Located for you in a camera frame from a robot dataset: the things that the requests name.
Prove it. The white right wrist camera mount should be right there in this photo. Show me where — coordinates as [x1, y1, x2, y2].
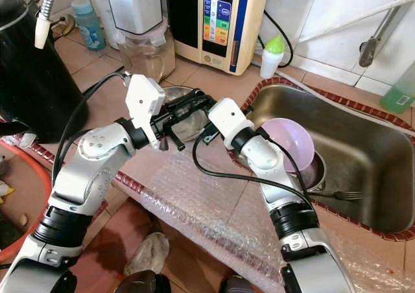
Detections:
[207, 99, 254, 148]

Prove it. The metal tap lever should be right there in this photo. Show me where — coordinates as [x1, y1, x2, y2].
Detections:
[359, 0, 406, 68]

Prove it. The silver fork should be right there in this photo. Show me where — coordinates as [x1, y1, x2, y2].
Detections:
[324, 188, 364, 200]

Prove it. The beige water ionizer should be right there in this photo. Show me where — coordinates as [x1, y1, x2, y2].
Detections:
[165, 0, 272, 75]

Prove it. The white bottle with green cap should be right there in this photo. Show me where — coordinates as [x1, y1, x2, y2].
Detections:
[261, 35, 286, 80]

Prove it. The purple plastic bowl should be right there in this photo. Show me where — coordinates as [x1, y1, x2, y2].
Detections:
[263, 118, 315, 177]

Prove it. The clear bubble wrap sheet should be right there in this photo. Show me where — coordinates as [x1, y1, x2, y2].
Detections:
[97, 170, 415, 293]

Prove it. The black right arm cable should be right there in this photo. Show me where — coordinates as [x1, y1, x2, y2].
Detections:
[193, 128, 318, 209]

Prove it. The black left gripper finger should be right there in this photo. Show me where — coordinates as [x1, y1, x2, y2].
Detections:
[180, 110, 209, 128]
[172, 92, 215, 112]

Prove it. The black robot foot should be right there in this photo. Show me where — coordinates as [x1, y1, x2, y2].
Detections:
[220, 275, 260, 293]
[113, 270, 163, 293]

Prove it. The small teal bottle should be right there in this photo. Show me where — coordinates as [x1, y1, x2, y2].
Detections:
[71, 0, 106, 51]

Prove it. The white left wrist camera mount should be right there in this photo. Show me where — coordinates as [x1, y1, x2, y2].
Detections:
[123, 74, 166, 150]

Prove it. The black electric kettle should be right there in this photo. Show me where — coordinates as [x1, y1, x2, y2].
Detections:
[0, 0, 71, 145]

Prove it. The stainless steel sink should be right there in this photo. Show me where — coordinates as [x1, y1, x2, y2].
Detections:
[246, 79, 415, 239]

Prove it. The black ionizer power cord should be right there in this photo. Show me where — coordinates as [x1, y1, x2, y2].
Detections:
[259, 11, 294, 70]

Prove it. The white rag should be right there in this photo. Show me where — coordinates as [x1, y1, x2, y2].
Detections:
[123, 231, 169, 275]

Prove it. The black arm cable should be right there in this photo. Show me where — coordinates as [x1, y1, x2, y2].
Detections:
[193, 128, 318, 209]
[52, 71, 130, 196]

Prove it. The black left robot foot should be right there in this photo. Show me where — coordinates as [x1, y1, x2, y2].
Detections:
[113, 270, 163, 293]

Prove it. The white plastic jug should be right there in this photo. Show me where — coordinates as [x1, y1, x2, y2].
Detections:
[91, 0, 121, 47]

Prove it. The flexible metal tap hose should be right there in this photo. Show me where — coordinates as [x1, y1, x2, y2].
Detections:
[36, 0, 72, 49]

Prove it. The dark green cucumber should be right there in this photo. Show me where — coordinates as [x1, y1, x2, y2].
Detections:
[0, 215, 21, 248]

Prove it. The white wall pipe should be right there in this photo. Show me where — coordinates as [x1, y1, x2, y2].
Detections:
[298, 0, 415, 43]

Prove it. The white counter pipe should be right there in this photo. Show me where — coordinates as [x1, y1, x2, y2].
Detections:
[282, 69, 415, 136]

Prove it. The small steel bowl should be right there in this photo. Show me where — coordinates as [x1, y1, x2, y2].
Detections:
[298, 152, 326, 191]

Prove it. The black right robot foot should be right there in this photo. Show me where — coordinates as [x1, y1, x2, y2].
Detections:
[220, 275, 260, 293]

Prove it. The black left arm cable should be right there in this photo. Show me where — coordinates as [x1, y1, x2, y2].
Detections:
[52, 71, 130, 196]

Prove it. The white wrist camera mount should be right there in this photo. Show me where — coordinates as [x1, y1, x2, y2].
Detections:
[207, 99, 254, 148]
[123, 74, 166, 150]

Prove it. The round steel dish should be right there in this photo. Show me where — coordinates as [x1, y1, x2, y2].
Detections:
[162, 86, 208, 143]

